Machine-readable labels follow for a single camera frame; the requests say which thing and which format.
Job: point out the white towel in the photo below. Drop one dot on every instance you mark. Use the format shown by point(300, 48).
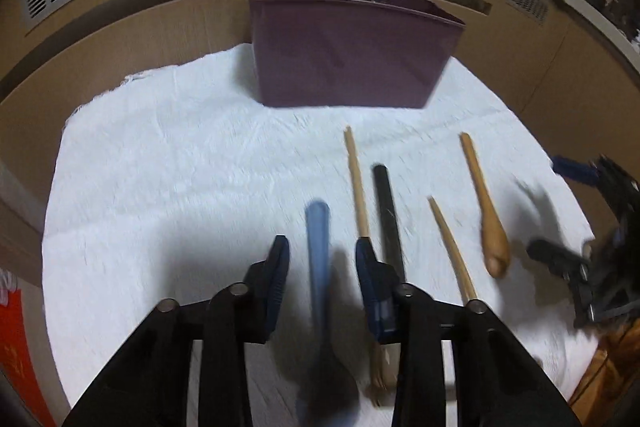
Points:
point(175, 182)

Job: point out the blue plastic spoon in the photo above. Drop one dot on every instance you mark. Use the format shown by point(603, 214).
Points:
point(320, 257)

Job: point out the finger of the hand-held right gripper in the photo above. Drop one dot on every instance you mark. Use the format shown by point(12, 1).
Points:
point(555, 255)
point(575, 169)

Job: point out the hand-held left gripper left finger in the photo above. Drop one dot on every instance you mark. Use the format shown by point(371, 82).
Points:
point(277, 277)

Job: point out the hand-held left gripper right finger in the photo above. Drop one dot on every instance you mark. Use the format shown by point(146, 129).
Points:
point(372, 292)

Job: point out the purple plastic container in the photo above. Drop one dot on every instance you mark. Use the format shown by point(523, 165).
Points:
point(340, 57)

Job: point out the small grey vent grille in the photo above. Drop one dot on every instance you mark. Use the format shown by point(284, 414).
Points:
point(529, 2)

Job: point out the thin wooden stick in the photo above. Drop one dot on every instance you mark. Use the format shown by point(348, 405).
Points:
point(452, 252)

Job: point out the red bag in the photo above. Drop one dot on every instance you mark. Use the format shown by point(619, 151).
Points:
point(20, 357)

